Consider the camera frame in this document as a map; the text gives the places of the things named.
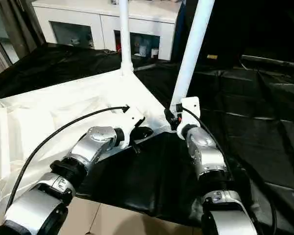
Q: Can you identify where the white plastic table top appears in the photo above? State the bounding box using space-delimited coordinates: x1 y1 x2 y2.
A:
0 67 177 215

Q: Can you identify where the black work mat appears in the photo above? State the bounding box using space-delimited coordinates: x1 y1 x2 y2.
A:
0 41 294 232

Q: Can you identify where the blue panel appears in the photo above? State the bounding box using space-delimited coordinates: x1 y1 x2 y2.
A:
172 2 187 61

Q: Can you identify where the black cabinet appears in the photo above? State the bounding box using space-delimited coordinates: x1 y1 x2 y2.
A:
180 0 294 67

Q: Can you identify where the white glass-door cabinet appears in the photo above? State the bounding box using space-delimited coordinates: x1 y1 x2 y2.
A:
31 0 182 61

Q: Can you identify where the grey curtain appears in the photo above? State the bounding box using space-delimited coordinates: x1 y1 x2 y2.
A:
0 0 46 67

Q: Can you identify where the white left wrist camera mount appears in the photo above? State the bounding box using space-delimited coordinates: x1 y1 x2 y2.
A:
117 105 147 150

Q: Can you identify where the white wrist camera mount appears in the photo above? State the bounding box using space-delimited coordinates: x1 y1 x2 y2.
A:
175 96 201 140
117 105 147 150

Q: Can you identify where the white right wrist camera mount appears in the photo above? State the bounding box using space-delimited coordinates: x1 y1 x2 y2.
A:
175 96 201 140

